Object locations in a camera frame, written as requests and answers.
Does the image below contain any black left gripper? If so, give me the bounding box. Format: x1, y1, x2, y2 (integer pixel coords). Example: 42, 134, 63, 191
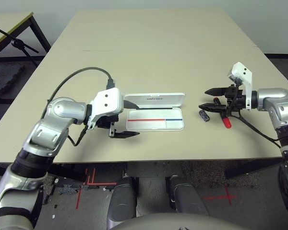
95, 100, 140, 139

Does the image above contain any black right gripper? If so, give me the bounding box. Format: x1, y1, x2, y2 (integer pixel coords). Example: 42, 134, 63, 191
198, 84, 248, 114

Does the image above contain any black marker with red cap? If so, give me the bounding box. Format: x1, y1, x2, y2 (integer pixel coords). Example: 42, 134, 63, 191
213, 97, 232, 129

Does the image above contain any white plastic pencil case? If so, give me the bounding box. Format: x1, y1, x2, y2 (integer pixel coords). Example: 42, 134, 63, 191
124, 92, 187, 132

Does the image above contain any small dark patterned cylinder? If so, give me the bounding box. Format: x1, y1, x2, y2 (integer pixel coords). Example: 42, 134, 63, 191
198, 110, 211, 123

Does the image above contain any grey robot left leg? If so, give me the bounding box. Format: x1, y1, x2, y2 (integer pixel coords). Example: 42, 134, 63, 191
107, 176, 138, 230

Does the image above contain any grey robot leg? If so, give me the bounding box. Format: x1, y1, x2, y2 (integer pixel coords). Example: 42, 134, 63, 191
107, 176, 138, 230
167, 175, 209, 216

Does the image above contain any grey robot right leg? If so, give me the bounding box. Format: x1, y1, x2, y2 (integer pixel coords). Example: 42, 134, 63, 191
167, 175, 209, 216

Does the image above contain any grey robot torso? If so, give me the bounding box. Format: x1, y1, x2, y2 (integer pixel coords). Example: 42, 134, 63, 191
109, 212, 288, 230

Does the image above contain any dark foam floor mat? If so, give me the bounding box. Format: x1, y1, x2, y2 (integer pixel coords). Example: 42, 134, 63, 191
0, 62, 26, 95

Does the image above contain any black tripod stand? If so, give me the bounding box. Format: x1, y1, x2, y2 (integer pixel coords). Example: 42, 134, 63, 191
0, 23, 39, 67

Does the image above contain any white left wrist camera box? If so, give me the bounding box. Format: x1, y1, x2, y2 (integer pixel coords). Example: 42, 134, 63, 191
87, 87, 124, 130

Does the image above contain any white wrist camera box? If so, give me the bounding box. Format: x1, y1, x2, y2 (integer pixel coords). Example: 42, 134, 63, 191
87, 87, 124, 130
231, 61, 254, 111

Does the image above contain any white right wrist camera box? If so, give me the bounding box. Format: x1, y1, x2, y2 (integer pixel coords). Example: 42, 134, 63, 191
231, 61, 254, 111

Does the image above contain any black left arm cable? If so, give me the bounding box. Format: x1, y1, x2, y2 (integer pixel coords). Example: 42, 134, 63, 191
47, 67, 116, 147

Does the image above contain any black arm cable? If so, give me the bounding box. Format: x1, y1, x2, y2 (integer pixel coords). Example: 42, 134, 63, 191
47, 67, 116, 147
237, 112, 283, 149

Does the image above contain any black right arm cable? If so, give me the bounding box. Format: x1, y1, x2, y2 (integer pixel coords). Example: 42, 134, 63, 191
237, 112, 283, 149

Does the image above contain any beige side table black frame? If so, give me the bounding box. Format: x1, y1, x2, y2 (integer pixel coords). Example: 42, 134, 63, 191
0, 11, 51, 65

